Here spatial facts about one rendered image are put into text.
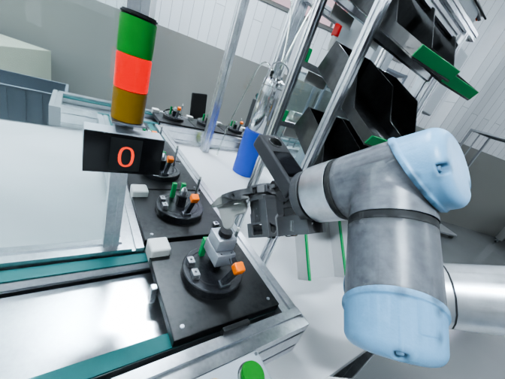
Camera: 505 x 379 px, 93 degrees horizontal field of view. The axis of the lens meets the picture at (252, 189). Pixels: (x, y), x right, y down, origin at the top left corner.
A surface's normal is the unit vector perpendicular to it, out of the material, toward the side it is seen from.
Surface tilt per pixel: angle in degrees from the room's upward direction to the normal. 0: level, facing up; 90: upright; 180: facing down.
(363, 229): 81
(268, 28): 90
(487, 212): 90
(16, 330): 0
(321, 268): 45
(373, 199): 71
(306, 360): 0
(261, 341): 0
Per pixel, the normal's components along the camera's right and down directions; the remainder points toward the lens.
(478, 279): -0.25, -0.75
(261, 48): 0.07, 0.44
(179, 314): 0.33, -0.86
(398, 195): -0.29, -0.41
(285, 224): -0.80, -0.02
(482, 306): -0.34, -0.06
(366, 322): -0.81, -0.32
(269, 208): 0.58, -0.19
